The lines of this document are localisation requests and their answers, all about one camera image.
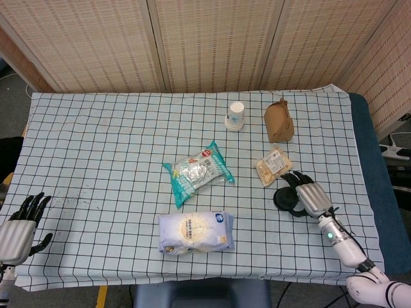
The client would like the blue checkered tablecloth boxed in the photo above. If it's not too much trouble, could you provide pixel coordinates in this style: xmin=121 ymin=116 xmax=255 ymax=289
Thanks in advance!
xmin=0 ymin=83 xmax=385 ymax=293

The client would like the teal foil snack bag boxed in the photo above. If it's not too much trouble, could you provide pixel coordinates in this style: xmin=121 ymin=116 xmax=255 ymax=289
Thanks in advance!
xmin=162 ymin=140 xmax=236 ymax=207

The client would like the stack of white paper cups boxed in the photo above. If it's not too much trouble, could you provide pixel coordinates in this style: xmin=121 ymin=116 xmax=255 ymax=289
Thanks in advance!
xmin=223 ymin=101 xmax=246 ymax=132

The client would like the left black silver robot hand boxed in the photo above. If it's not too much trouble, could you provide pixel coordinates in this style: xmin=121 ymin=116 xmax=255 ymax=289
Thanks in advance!
xmin=0 ymin=192 xmax=54 ymax=266

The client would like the black chair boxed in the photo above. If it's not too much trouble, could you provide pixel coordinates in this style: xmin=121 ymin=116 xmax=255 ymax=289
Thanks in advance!
xmin=0 ymin=137 xmax=24 ymax=184

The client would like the woven bamboo screen panel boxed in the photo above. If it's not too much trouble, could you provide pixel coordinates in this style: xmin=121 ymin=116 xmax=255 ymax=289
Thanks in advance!
xmin=146 ymin=0 xmax=287 ymax=94
xmin=0 ymin=30 xmax=56 ymax=94
xmin=339 ymin=0 xmax=411 ymax=136
xmin=262 ymin=0 xmax=401 ymax=92
xmin=0 ymin=0 xmax=168 ymax=94

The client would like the clear labelled snack pack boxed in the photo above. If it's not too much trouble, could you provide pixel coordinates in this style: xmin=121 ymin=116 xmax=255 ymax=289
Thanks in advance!
xmin=255 ymin=145 xmax=294 ymax=188

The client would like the lavender tissue pack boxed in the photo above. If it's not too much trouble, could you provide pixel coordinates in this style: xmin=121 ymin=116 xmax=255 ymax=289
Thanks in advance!
xmin=157 ymin=209 xmax=236 ymax=255

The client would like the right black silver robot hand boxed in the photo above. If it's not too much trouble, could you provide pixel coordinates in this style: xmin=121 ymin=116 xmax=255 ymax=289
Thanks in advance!
xmin=280 ymin=170 xmax=340 ymax=219

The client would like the brown paper gable box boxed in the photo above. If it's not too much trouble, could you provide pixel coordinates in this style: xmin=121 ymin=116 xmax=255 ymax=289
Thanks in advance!
xmin=263 ymin=98 xmax=295 ymax=144

